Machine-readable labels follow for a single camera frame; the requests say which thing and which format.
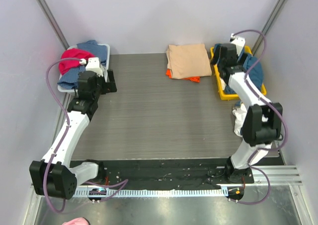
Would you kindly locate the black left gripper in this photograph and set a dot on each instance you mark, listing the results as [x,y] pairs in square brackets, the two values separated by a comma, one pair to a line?
[109,83]

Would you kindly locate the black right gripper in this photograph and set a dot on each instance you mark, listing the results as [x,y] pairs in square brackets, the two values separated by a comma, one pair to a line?
[218,55]

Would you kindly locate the dark blue t-shirt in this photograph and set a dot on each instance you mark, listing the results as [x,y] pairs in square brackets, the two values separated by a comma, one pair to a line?
[256,75]

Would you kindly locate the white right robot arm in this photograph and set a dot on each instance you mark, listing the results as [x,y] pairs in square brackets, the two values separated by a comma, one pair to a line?
[263,120]

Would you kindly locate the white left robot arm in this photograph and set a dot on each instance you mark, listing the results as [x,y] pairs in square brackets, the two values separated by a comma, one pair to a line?
[52,175]

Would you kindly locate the folded beige t-shirt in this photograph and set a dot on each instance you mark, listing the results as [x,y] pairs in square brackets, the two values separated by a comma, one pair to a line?
[188,61]

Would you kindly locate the blue checked shirt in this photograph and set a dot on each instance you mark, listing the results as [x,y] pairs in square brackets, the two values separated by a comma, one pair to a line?
[69,70]

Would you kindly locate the yellow plastic tray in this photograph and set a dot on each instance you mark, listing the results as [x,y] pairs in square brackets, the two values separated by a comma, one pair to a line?
[244,86]

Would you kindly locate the grey plastic bin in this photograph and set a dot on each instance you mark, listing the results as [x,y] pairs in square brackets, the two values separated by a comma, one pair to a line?
[68,82]

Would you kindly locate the pink red garment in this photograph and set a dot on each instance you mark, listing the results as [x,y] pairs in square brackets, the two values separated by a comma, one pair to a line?
[65,66]

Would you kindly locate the folded orange t-shirt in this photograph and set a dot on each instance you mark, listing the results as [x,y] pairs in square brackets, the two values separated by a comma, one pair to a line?
[192,79]

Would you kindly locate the white printed t-shirt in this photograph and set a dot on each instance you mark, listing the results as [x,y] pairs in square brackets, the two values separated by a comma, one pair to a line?
[239,111]

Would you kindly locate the pink object at bottom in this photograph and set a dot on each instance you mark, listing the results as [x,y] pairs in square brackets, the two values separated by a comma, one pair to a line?
[77,221]

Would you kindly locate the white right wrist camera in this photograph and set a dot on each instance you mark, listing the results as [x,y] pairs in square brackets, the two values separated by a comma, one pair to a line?
[239,43]

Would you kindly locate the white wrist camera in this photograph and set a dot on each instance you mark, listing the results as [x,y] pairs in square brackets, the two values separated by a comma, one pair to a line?
[93,65]
[239,43]

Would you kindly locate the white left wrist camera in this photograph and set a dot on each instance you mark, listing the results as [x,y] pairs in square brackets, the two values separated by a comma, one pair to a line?
[93,65]

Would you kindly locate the right aluminium frame post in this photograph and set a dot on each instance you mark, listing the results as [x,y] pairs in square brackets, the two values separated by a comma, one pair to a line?
[273,16]

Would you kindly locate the aluminium frame post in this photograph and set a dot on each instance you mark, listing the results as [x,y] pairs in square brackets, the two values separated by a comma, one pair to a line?
[273,16]
[52,21]

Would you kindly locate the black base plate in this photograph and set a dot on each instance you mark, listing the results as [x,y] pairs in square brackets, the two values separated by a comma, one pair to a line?
[171,174]

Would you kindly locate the left aluminium frame post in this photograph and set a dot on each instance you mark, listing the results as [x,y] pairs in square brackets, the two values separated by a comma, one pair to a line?
[52,21]

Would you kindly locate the aluminium rail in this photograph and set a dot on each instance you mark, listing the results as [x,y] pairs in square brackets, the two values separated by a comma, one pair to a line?
[279,175]

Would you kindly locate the slotted cable duct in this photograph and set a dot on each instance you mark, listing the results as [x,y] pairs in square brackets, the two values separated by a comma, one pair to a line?
[88,192]

